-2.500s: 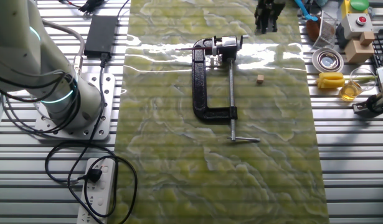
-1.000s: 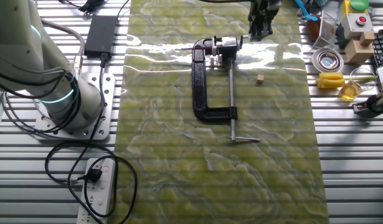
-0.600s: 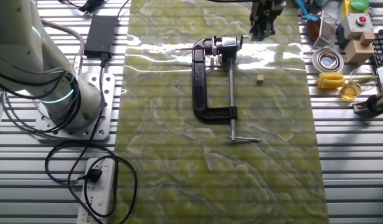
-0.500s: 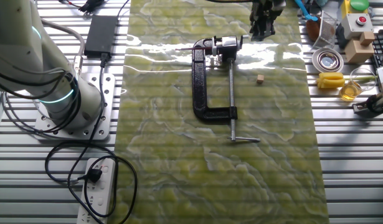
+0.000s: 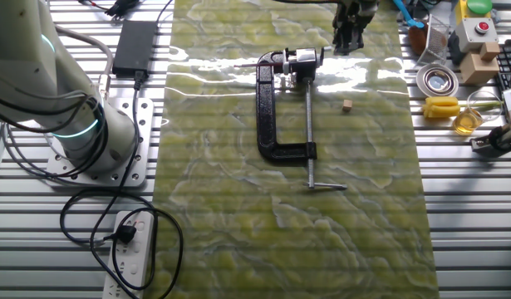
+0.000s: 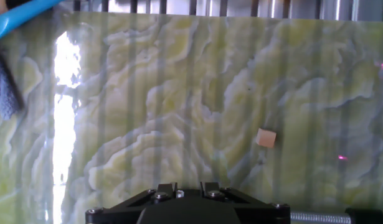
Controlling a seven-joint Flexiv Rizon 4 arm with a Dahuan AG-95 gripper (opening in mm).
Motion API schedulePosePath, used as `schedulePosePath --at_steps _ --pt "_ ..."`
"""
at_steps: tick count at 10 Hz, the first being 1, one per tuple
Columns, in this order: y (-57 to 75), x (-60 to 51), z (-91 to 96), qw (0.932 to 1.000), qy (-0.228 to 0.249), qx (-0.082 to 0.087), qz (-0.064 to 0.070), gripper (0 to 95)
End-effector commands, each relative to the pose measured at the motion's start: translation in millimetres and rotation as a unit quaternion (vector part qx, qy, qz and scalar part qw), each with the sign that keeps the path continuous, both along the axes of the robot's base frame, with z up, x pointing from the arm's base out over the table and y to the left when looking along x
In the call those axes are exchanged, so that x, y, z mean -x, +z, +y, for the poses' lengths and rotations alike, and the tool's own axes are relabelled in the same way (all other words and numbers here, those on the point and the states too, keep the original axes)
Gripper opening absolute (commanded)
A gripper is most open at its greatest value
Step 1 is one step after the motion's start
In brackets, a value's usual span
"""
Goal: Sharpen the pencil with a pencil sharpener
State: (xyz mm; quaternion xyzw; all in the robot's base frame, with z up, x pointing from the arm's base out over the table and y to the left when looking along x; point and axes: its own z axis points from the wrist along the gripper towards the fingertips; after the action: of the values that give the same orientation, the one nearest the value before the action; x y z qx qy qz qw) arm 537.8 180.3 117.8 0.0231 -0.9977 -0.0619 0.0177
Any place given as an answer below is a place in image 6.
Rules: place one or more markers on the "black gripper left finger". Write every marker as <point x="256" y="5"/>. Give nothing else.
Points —
<point x="116" y="216"/>

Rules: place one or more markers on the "green marble pattern mat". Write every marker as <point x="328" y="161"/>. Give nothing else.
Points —
<point x="194" y="109"/>

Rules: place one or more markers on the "blue plastic tool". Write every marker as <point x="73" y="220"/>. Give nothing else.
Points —
<point x="17" y="17"/>

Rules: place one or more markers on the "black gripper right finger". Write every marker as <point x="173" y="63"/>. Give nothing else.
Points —
<point x="266" y="214"/>

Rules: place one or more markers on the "black C-clamp with steel screw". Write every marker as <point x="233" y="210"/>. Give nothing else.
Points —
<point x="365" y="216"/>

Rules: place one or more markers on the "small wooden cube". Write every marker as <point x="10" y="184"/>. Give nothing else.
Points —
<point x="266" y="137"/>

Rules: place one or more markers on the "blue cloth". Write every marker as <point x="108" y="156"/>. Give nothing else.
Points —
<point x="4" y="93"/>

